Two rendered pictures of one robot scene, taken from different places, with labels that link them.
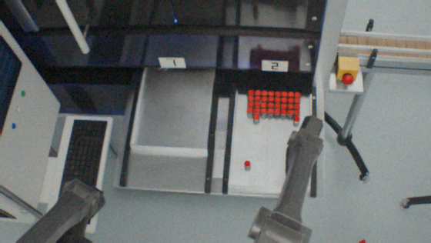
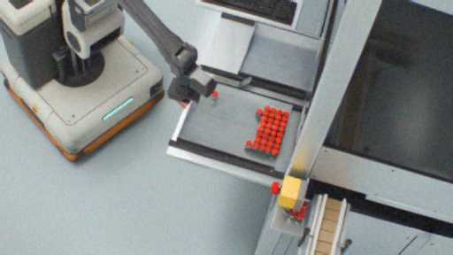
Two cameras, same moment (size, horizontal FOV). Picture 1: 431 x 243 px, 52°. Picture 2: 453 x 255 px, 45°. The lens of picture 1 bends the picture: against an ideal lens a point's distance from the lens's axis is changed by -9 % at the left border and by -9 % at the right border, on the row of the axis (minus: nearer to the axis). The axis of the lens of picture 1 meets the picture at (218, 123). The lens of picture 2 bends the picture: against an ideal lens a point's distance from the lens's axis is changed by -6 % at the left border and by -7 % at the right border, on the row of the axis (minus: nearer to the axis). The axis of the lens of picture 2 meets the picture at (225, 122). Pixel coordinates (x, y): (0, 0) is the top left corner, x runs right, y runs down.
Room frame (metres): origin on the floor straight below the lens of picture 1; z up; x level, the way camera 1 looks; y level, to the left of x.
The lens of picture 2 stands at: (0.52, -1.27, 2.57)
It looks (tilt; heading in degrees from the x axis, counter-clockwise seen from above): 57 degrees down; 86
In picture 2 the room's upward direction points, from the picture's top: 9 degrees clockwise
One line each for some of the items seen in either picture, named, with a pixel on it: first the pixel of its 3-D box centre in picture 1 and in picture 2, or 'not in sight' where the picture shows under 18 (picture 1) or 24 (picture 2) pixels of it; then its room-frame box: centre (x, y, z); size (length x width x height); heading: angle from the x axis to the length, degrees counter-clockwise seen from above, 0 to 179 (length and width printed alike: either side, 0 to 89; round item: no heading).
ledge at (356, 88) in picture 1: (345, 75); (295, 217); (0.85, -0.49, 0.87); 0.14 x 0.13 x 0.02; 167
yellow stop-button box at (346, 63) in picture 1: (346, 67); (291, 192); (0.81, -0.46, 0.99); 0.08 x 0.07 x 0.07; 167
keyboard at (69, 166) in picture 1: (80, 168); (249, 0); (0.67, 0.52, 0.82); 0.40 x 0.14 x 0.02; 167
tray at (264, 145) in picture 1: (272, 139); (235, 123); (0.64, -0.17, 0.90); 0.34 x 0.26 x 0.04; 167
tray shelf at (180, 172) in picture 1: (222, 127); (260, 94); (0.72, -0.01, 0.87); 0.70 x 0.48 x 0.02; 77
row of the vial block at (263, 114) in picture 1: (273, 114); (260, 129); (0.72, -0.19, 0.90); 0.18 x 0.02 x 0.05; 77
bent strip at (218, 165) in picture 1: (218, 154); (231, 79); (0.61, 0.01, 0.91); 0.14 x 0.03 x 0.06; 167
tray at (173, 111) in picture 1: (174, 103); (289, 60); (0.83, 0.14, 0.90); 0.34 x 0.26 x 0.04; 167
